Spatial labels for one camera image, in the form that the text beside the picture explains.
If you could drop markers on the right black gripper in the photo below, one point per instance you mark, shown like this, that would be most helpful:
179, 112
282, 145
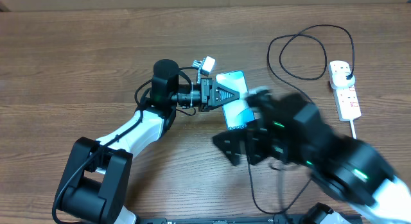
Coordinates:
253, 135

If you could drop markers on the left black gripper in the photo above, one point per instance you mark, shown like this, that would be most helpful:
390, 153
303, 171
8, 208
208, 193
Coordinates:
208, 98

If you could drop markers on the blue Galaxy smartphone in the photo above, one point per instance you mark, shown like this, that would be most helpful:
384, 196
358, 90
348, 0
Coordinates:
236, 113

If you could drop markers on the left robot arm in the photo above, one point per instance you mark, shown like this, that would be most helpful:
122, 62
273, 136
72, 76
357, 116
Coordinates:
94, 183

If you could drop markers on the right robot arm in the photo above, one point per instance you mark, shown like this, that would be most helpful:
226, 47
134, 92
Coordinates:
353, 171

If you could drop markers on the white charger adapter plug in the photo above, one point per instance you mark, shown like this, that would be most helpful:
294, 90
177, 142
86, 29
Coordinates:
341, 81

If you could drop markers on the white power strip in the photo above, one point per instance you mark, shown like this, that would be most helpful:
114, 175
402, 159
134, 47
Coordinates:
346, 100

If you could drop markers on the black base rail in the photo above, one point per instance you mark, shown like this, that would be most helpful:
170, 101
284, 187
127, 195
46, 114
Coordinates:
239, 220

